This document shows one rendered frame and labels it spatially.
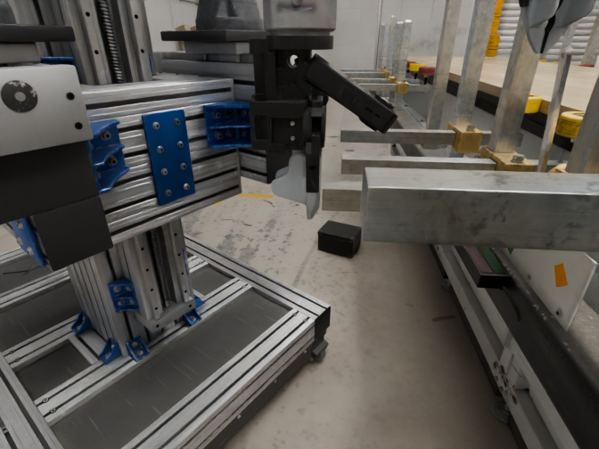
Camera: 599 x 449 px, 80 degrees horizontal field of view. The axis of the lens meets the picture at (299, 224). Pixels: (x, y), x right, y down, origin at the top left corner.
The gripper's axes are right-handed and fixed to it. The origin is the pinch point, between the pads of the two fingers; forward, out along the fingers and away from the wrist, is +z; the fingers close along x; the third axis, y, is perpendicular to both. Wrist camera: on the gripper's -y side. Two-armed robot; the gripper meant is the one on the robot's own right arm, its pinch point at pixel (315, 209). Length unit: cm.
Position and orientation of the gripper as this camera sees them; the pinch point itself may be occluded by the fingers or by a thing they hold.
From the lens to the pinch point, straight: 46.8
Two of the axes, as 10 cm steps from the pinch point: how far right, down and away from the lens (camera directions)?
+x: -1.0, 4.5, -8.9
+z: 0.0, 8.9, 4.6
